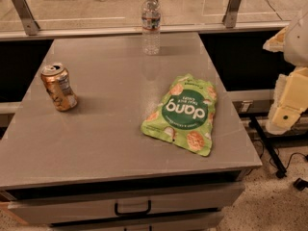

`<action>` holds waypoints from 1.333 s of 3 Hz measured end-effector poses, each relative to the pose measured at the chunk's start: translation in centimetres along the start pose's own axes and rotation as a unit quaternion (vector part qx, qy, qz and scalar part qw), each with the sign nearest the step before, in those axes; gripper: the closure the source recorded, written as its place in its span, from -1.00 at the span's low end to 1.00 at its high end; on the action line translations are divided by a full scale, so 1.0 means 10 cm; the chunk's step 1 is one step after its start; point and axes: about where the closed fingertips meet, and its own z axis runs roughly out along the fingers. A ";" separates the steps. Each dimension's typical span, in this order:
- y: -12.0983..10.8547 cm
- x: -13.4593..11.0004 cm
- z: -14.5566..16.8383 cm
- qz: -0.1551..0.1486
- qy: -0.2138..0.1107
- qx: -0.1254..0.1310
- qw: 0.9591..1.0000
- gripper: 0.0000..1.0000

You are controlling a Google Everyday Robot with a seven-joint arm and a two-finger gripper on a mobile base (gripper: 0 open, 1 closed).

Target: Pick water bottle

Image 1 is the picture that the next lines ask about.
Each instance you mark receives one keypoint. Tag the clear plastic water bottle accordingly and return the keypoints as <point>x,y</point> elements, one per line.
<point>150,23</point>

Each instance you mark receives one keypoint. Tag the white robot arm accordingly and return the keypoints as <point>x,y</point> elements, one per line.
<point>290,96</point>

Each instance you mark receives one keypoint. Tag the black stand leg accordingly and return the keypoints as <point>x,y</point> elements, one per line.
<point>281,170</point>

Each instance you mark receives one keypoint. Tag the green dang chips bag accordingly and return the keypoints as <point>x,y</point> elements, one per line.
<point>185,115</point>

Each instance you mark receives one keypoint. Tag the grey upper drawer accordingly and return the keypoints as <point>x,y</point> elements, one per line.
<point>101,205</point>

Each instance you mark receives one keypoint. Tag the grey drawer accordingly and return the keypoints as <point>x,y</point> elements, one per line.
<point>101,205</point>
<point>181,222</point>

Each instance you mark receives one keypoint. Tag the grey lower drawer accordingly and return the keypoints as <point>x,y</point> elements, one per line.
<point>181,222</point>

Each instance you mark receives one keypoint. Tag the dented orange soda can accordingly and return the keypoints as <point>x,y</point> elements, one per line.
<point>55,78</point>

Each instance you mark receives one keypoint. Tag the right metal railing bracket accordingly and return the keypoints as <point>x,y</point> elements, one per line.
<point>230,17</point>

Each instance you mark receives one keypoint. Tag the black drawer handle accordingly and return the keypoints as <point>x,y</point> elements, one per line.
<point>133,209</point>

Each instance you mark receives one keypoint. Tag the left metal railing bracket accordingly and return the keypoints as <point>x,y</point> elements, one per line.
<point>29,24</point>

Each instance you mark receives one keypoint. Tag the horizontal metal rail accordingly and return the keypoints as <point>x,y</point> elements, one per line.
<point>132,30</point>

